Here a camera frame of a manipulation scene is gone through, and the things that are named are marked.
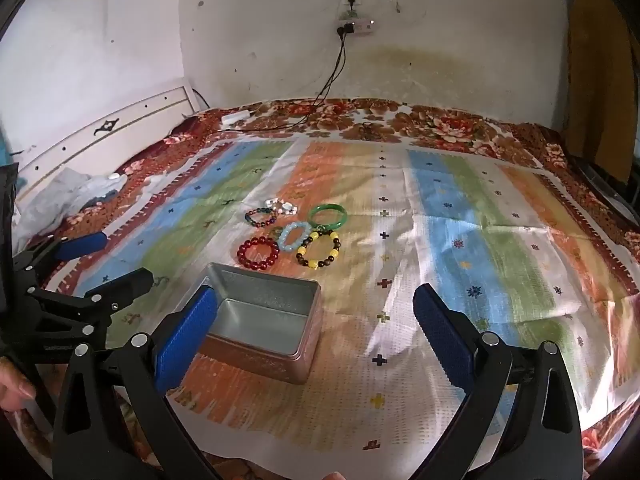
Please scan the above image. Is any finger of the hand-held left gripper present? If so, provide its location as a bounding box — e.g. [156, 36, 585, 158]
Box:
[14, 232, 108, 274]
[29, 268, 155, 336]

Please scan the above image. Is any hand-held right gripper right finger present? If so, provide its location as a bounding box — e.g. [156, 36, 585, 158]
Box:
[410, 283, 585, 480]

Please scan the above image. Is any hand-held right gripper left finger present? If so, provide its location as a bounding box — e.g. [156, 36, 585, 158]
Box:
[51, 284, 223, 480]

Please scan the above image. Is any silver metal tin box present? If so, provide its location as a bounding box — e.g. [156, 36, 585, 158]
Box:
[197, 262, 324, 386]

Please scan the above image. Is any red bead bracelet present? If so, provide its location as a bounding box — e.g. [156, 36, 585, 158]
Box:
[237, 236, 280, 271]

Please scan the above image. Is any dark multicolour bead bracelet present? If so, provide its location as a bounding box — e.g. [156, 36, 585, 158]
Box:
[244, 207, 278, 228]

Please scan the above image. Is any light blue bead bracelet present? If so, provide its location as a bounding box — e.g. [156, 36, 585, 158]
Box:
[277, 220, 312, 253]

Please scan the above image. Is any yellow and brown bead bracelet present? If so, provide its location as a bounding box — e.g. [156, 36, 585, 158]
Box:
[295, 229, 342, 271]

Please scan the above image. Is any green jade bangle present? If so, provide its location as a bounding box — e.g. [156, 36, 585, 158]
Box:
[307, 203, 348, 231]

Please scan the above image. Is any person's left hand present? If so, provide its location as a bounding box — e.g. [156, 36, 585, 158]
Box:
[0, 357, 37, 414]

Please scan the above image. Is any grey crumpled cloth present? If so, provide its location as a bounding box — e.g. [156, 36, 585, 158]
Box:
[15, 167, 124, 252]

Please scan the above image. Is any white bed headboard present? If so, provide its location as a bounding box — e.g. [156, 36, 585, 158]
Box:
[15, 77, 202, 197]

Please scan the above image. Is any striped colourful cloth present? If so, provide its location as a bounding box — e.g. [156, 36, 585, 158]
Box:
[65, 137, 640, 467]

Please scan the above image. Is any floral brown blanket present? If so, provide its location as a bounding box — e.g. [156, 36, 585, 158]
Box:
[0, 97, 640, 480]

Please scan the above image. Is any yellow hanging cloth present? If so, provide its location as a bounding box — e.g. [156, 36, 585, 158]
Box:
[565, 0, 637, 184]

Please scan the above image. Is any white power strip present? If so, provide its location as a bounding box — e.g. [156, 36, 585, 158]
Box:
[335, 18, 377, 36]

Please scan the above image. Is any black cable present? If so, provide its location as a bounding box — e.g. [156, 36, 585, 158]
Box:
[215, 30, 349, 134]
[280, 30, 346, 128]

